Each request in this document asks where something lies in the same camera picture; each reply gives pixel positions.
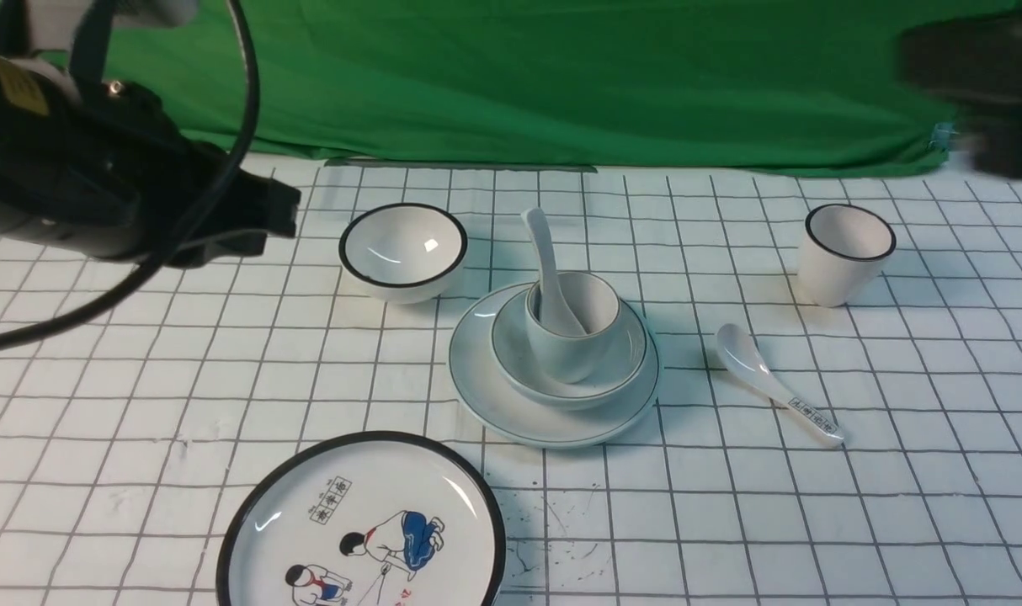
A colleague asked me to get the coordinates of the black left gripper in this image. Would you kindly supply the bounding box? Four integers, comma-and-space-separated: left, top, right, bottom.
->
153, 160, 301, 268

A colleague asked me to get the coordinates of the plain white ceramic spoon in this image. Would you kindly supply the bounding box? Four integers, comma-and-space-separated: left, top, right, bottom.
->
522, 207, 587, 338

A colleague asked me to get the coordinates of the small white cup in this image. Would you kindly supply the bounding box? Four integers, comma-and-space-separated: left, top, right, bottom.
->
524, 271, 622, 384

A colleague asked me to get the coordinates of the grey rimmed shallow white bowl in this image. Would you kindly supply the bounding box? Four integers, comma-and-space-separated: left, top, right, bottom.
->
489, 290, 647, 411

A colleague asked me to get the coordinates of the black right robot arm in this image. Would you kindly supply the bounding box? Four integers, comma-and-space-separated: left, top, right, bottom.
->
897, 8, 1022, 180

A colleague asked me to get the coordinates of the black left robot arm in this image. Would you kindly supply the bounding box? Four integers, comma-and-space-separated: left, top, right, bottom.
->
0, 1, 229, 263

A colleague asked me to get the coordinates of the black rimmed white bowl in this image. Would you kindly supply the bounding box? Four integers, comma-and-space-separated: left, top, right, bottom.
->
338, 203, 469, 306

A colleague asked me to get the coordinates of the grey rimmed white plate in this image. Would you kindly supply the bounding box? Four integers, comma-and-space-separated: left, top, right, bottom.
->
447, 283, 663, 449

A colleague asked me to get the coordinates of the black rimmed illustrated plate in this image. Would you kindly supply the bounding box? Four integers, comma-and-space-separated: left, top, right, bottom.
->
215, 431, 507, 605

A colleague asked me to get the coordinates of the green backdrop cloth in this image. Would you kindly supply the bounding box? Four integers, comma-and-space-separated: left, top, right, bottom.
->
48, 0, 1022, 179

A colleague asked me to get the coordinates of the black rimmed white cup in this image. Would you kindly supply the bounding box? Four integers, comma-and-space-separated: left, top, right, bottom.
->
796, 204, 897, 307

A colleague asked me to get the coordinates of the white grid tablecloth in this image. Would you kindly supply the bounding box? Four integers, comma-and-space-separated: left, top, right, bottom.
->
0, 157, 1022, 605

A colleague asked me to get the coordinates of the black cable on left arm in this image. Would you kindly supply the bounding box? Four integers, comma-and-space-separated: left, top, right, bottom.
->
0, 0, 261, 354

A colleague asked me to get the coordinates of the white spoon with printed handle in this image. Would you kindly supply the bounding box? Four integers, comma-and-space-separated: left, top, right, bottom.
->
715, 323, 845, 449

